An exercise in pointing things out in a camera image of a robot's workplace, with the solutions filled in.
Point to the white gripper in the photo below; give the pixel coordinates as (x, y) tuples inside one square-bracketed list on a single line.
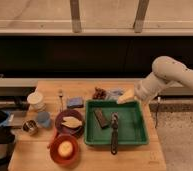
[(128, 96)]

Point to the green plastic tray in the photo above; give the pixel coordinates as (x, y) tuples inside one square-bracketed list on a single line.
[(125, 119)]

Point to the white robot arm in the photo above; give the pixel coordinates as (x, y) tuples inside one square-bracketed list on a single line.
[(165, 71)]

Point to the brown grape bunch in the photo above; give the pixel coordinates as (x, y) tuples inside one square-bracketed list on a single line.
[(99, 94)]

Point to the dark brown block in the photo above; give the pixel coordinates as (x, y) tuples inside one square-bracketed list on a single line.
[(103, 122)]

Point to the blue sponge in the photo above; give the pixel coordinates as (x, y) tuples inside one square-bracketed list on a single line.
[(76, 102)]

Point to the pale food slices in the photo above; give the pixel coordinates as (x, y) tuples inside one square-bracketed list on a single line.
[(71, 122)]

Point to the dark purple plate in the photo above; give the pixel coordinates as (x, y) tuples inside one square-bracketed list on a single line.
[(65, 130)]

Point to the metal fork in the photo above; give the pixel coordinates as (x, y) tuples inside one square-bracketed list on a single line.
[(60, 93)]

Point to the yellow round food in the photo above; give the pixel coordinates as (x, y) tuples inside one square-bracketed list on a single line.
[(65, 149)]

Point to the blue plastic cup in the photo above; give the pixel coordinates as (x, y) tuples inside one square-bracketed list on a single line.
[(43, 119)]

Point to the white cup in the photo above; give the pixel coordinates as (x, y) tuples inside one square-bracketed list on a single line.
[(35, 99)]

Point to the red bowl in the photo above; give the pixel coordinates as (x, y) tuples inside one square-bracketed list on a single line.
[(54, 150)]

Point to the small metal cup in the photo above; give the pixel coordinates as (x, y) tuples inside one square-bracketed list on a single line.
[(30, 127)]

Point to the blue cloth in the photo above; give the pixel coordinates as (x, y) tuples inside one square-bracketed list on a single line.
[(8, 121)]

